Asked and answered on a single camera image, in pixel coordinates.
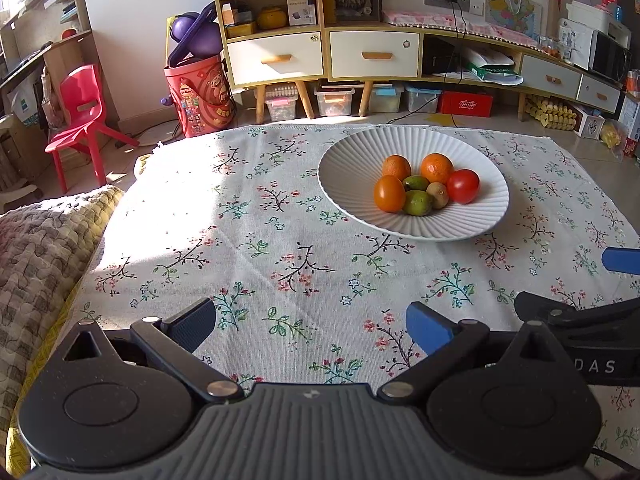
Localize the yellow patterned sheet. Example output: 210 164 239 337
0 422 28 479

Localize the black box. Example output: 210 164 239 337
422 37 457 76

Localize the dimpled orange mandarin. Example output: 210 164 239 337
382 155 412 181
420 153 455 184

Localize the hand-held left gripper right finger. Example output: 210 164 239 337
377 301 571 403

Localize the purple ball toy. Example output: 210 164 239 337
167 2 224 68

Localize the grey drawer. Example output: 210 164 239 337
576 75 622 113
520 55 582 98

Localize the quilted brown blanket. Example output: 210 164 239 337
0 184 125 411

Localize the white drawer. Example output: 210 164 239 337
330 31 419 78
227 32 323 86

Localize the red tomato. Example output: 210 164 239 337
446 169 481 205

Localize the wooden desk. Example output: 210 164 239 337
0 30 118 181

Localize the yellow block set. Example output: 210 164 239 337
524 95 581 131

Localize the orange pumpkin jar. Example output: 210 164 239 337
256 6 287 29

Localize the pink cloth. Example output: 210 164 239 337
382 8 541 46

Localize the smooth orange fruit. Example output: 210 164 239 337
373 175 407 214

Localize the white ribbed plate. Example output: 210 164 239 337
317 126 510 242

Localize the green white paper bag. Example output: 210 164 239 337
460 47 523 86

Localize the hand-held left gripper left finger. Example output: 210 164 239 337
62 297 246 403

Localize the yellow snack bag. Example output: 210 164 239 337
600 120 628 150

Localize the long low wooden cabinet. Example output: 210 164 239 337
324 25 626 121

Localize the red printed toy bucket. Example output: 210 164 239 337
164 54 237 139

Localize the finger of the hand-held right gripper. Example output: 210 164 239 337
602 247 640 276
515 290 640 335

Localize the red flat box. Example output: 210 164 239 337
439 91 493 118

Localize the black cable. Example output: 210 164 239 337
390 1 469 128

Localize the white product box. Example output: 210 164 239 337
286 0 317 26

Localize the light green fruit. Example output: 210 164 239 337
402 190 435 217

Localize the brown kiwi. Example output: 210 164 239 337
426 182 451 210

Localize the white microwave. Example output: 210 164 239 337
557 17 632 83

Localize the floral tablecloth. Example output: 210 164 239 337
30 124 640 480

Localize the red plastic chair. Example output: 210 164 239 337
45 64 141 193

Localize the clear storage box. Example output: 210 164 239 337
404 85 443 113
264 85 302 122
314 84 355 118
369 84 404 113

